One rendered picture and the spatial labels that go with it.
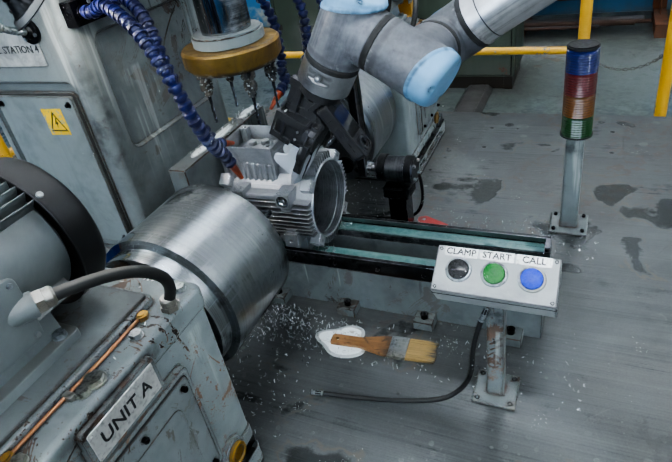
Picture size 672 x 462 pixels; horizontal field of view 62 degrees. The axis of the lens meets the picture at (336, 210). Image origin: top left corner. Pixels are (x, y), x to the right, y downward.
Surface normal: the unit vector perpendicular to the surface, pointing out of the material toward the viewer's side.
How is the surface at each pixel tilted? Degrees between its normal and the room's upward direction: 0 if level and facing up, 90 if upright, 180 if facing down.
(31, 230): 61
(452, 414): 0
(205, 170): 90
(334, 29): 86
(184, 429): 90
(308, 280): 90
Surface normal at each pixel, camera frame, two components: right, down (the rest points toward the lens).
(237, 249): 0.66, -0.41
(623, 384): -0.15, -0.84
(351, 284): -0.39, 0.54
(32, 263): 0.87, -0.05
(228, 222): 0.41, -0.62
